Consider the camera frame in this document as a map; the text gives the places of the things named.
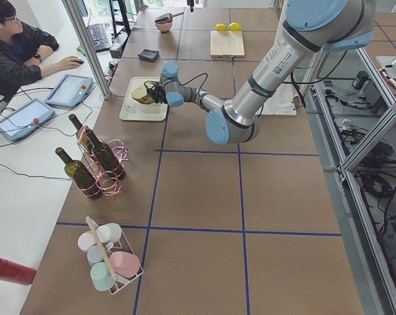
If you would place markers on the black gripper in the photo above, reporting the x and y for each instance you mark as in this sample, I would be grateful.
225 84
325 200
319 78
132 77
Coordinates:
157 94

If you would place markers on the white round plate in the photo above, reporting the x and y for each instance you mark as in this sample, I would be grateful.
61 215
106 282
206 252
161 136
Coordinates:
141 95

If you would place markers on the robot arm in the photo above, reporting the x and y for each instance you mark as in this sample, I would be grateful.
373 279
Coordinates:
308 27

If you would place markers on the white bear serving tray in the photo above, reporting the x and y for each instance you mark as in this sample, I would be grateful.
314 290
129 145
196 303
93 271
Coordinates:
133 110

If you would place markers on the folded grey cloth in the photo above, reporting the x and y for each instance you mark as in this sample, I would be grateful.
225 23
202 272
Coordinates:
148 55

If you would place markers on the pink bowl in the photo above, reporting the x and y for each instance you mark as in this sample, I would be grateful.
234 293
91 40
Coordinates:
163 24

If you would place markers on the metal scoop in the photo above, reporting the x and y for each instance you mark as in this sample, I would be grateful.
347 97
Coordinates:
167 17

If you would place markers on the black keyboard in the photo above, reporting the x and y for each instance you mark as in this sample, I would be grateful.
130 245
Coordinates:
99 36

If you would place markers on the wooden cutting board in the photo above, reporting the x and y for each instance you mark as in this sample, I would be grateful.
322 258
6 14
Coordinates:
227 44

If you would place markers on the dark green wine bottle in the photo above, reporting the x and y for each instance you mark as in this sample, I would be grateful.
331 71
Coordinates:
105 156

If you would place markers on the blue teach pendant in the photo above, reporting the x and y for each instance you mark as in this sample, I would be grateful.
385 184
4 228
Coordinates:
24 121
70 91

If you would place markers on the yellow lemon half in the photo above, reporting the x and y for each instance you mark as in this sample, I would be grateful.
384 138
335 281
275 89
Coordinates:
221 27
234 26

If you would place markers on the white cup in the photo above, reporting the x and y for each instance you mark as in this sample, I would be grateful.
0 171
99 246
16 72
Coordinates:
109 233

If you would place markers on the seated person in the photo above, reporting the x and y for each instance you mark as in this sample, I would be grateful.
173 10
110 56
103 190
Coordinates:
23 51

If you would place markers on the light pink cup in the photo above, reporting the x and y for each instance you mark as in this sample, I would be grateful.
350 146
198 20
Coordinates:
86 241

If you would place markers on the grey cup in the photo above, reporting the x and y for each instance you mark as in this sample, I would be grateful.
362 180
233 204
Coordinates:
94 256

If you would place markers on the salmon pink cup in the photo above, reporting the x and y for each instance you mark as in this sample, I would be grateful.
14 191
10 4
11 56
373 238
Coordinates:
125 264

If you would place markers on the mint green cup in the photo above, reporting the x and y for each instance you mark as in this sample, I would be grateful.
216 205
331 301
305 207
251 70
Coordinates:
101 278

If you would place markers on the red cylinder bottle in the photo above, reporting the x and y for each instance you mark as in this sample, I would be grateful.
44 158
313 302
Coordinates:
16 273

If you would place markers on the copper wire bottle rack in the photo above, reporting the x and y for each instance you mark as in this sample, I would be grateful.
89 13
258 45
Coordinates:
109 184

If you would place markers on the aluminium frame post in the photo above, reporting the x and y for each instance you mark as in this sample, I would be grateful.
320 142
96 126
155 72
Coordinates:
77 21

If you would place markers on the white wire cup rack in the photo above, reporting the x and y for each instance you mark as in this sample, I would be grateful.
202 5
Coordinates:
107 249

